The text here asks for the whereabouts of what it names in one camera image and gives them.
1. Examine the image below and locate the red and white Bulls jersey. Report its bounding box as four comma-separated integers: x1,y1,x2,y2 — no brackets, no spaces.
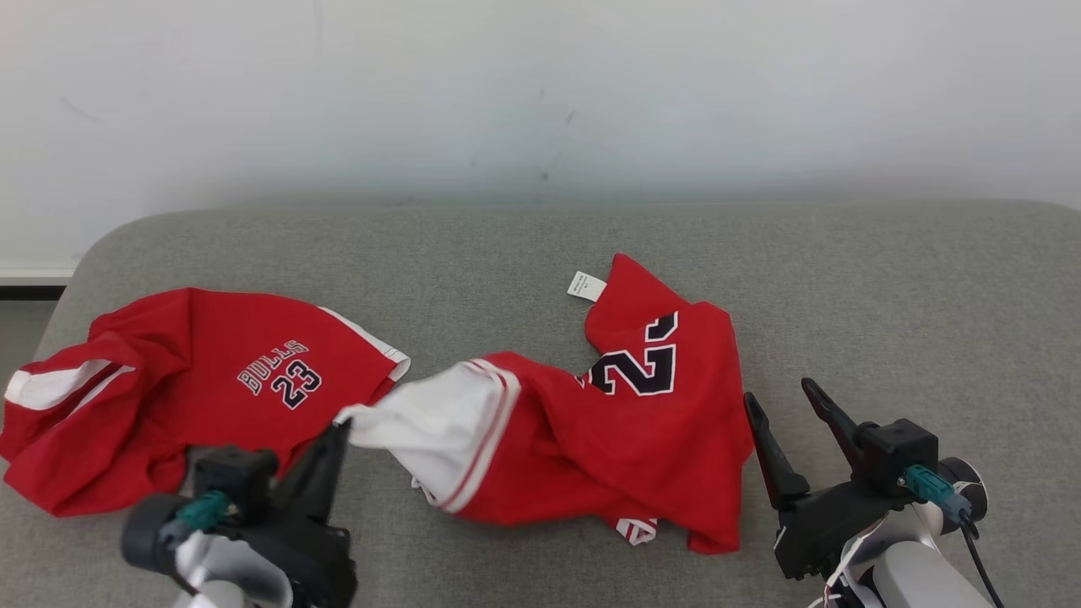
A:
334,252,755,556

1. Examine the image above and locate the black right cable teal plug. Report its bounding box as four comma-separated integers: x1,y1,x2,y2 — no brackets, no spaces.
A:
899,463,1006,608

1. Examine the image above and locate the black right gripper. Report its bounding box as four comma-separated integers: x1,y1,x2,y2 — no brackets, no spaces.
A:
743,377,919,584

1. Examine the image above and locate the black cable teal plug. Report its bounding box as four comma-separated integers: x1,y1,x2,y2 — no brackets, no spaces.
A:
899,463,1006,608
173,490,233,535

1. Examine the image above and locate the black left cable teal plug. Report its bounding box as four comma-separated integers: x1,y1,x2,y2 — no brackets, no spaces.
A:
173,490,233,535

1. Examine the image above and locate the red Bulls shorts white stripe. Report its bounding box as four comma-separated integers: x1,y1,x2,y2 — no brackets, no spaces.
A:
0,287,412,518

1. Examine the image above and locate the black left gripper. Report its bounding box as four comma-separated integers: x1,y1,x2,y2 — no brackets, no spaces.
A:
243,419,358,608

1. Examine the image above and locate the white wall baseboard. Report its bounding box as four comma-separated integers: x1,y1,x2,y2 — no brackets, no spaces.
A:
0,260,79,301

